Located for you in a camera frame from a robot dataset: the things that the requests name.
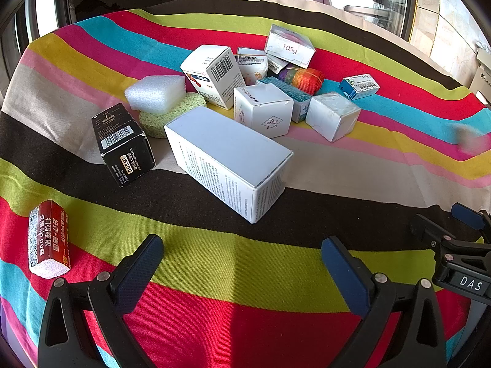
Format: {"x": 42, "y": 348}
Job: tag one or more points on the large white rectangular box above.
{"x": 244, "y": 169}

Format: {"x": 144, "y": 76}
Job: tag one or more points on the white barcode medicine box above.
{"x": 214, "y": 73}

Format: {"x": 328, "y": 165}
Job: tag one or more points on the plain white cube box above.
{"x": 331, "y": 115}

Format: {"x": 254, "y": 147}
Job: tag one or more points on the green round sponge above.
{"x": 154, "y": 124}

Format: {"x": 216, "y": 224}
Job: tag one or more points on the striped colourful bed cloth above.
{"x": 242, "y": 218}

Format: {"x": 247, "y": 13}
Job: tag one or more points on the red white small box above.
{"x": 47, "y": 241}

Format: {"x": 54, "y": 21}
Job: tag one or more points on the white 105g soap box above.
{"x": 289, "y": 46}

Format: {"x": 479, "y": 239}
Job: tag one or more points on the small white box under soap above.
{"x": 275, "y": 64}

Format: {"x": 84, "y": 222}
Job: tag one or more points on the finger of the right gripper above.
{"x": 445, "y": 237}
{"x": 479, "y": 221}

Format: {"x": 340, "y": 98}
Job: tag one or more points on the teal topped small box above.
{"x": 300, "y": 98}

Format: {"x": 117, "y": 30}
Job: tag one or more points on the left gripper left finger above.
{"x": 65, "y": 338}

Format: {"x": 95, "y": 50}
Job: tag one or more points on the blue white ointment box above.
{"x": 359, "y": 86}

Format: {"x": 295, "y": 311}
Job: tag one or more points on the black barcode box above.
{"x": 123, "y": 145}

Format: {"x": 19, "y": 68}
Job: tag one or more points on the white cube box with print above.
{"x": 263, "y": 108}

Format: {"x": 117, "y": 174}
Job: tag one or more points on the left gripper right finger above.
{"x": 417, "y": 339}

